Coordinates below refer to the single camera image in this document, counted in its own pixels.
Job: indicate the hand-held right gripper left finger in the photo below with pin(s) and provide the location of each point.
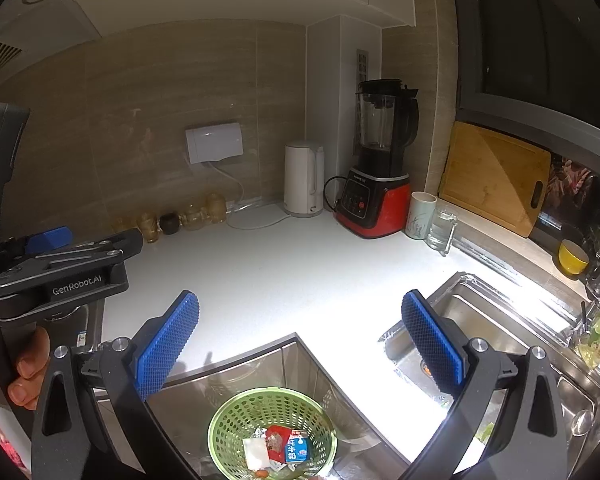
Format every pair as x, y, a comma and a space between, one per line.
167, 345

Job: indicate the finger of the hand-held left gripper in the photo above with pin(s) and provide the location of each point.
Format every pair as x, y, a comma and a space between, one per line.
127, 242
47, 240

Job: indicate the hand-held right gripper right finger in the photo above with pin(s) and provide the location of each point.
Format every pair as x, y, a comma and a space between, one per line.
432, 345

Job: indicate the green perforated plastic basket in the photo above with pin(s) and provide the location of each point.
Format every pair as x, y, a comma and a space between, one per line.
230, 420

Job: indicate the white sponge block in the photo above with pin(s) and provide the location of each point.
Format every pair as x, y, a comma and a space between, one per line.
255, 452

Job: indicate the red snack packet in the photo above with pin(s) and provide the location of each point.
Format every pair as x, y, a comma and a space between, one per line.
278, 435

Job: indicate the small orange tangerine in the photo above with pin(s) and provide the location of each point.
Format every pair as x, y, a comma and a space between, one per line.
263, 473

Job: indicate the blue and white milk carton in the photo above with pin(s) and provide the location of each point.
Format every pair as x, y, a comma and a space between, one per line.
296, 450

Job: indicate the person's left hand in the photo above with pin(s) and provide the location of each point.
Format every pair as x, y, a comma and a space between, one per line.
30, 355

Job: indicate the dark round cup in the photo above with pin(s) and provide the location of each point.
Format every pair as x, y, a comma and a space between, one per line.
169, 224

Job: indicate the stainless steel sink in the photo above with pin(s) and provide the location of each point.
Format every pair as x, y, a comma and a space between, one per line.
480, 315

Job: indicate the black cooktop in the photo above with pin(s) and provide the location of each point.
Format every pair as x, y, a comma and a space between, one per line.
92, 327

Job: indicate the black range hood panel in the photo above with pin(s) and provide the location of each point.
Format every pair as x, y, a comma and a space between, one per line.
2, 160

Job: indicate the glossy grey base cabinet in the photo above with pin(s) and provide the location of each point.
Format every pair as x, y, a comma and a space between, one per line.
260, 365

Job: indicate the clear glass mug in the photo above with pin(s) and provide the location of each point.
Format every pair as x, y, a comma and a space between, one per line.
440, 232

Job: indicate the white ceramic cup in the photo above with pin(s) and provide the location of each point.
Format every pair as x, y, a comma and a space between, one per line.
420, 215

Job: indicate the red and black blender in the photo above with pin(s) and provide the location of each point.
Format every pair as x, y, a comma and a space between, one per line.
375, 205

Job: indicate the chrome faucet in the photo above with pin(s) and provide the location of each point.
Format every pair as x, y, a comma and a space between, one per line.
584, 317

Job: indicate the yellow bowl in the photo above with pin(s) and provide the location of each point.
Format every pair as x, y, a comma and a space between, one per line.
572, 260

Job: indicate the wooden cutting board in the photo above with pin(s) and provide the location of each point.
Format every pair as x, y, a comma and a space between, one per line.
495, 175

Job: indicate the white electric kettle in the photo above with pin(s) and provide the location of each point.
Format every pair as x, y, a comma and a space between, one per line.
302, 180

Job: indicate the ceiling vent grille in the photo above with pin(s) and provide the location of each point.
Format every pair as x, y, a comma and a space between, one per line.
0, 59

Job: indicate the dark window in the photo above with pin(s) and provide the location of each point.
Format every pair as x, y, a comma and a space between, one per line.
530, 60

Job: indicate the white wall socket cover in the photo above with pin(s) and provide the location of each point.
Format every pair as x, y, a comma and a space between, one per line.
212, 142

